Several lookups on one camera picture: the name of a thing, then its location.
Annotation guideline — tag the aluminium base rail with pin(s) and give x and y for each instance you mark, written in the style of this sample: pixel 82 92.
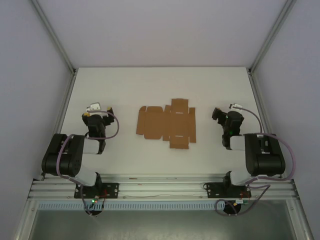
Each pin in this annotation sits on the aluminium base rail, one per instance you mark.
pixel 160 187

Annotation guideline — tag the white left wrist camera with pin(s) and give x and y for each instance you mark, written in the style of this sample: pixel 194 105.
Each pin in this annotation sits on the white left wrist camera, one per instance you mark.
pixel 94 107

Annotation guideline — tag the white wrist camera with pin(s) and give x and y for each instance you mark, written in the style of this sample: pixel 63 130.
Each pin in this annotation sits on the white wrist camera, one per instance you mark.
pixel 94 107
pixel 235 105

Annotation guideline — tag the aluminium table side rail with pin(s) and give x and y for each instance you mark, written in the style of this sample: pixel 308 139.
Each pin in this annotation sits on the aluminium table side rail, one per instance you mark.
pixel 63 105
pixel 258 100

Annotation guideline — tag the aluminium frame post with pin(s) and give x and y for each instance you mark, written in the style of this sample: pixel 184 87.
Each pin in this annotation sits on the aluminium frame post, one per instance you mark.
pixel 53 35
pixel 271 35

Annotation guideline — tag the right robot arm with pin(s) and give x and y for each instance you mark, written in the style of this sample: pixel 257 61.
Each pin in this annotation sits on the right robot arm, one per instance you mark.
pixel 265 160

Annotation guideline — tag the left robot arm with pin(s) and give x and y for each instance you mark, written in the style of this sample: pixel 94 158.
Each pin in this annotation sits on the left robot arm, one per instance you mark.
pixel 62 160

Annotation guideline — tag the brown cardboard paper box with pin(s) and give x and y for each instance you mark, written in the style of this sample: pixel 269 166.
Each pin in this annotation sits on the brown cardboard paper box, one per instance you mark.
pixel 165 122

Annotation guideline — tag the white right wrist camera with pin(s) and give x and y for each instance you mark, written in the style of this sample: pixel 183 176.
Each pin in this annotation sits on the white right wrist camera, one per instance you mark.
pixel 235 105

